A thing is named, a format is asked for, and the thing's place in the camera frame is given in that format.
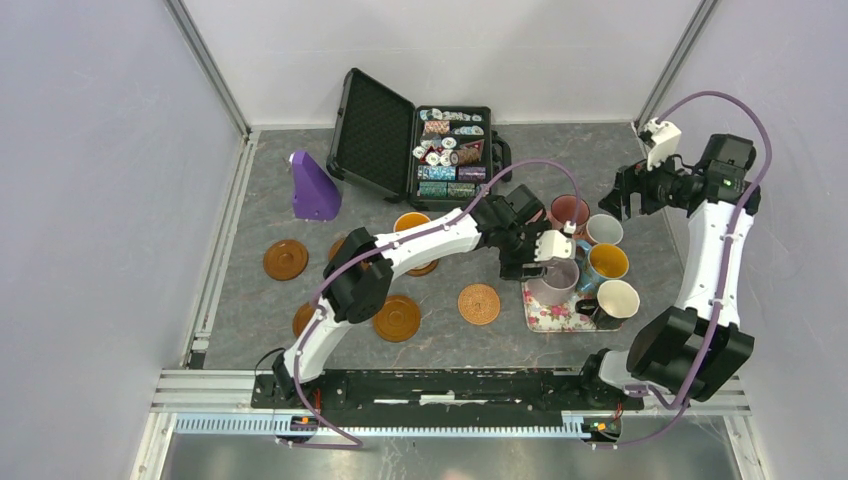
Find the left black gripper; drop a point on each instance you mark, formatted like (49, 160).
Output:
(512, 269)

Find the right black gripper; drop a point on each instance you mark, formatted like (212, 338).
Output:
(635, 178)

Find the lavender ceramic mug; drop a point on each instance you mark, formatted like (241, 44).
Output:
(557, 284)

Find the woven rattan round coaster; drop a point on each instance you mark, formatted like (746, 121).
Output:
(479, 304)

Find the brown wooden coaster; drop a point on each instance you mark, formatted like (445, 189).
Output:
(302, 318)
(285, 260)
(335, 247)
(398, 320)
(424, 270)

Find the floral mug orange inside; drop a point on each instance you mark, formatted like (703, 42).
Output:
(410, 220)

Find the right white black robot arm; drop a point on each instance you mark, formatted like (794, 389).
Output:
(696, 345)

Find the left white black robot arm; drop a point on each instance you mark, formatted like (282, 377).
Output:
(358, 278)

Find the pink ceramic mug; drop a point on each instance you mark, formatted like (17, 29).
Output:
(564, 207)

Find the white ceramic mug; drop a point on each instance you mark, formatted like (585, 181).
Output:
(604, 228)

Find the floral rectangular tray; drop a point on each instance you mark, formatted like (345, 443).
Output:
(560, 318)

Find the blue mug yellow inside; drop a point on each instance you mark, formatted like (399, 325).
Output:
(597, 264)

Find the black poker chip case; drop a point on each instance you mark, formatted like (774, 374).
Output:
(434, 157)

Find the black mug cream inside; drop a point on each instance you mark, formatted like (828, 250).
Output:
(616, 301)

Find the purple plastic wedge stand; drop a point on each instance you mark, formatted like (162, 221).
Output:
(315, 195)

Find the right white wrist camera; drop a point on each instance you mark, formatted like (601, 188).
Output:
(661, 139)

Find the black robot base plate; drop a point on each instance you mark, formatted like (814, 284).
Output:
(534, 397)

